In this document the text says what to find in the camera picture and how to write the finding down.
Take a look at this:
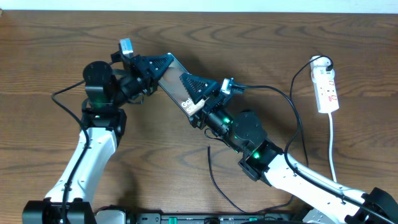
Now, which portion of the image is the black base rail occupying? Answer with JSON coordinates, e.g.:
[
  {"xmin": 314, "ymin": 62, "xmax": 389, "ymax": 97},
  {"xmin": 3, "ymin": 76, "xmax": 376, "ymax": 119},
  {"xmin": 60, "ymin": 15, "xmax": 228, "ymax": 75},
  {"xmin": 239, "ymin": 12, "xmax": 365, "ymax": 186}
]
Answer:
[{"xmin": 132, "ymin": 213, "xmax": 294, "ymax": 224}]

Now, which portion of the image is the white power strip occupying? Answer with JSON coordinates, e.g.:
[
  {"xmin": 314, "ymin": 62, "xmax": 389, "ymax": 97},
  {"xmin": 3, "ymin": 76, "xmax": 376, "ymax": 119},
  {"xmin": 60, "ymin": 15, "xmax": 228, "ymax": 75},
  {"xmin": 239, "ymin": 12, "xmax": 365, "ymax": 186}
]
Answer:
[{"xmin": 310, "ymin": 55, "xmax": 339, "ymax": 114}]

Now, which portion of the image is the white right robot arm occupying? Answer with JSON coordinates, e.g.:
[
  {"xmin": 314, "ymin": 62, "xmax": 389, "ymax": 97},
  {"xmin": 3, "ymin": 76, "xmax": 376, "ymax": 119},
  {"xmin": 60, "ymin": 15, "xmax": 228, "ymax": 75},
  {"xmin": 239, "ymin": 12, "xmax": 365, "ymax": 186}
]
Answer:
[{"xmin": 179, "ymin": 73, "xmax": 397, "ymax": 223}]

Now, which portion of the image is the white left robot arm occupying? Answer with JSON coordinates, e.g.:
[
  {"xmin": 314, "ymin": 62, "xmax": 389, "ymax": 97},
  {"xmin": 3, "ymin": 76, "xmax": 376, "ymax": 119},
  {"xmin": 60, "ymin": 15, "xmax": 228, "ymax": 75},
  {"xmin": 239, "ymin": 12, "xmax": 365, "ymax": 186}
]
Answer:
[{"xmin": 22, "ymin": 52, "xmax": 175, "ymax": 223}]

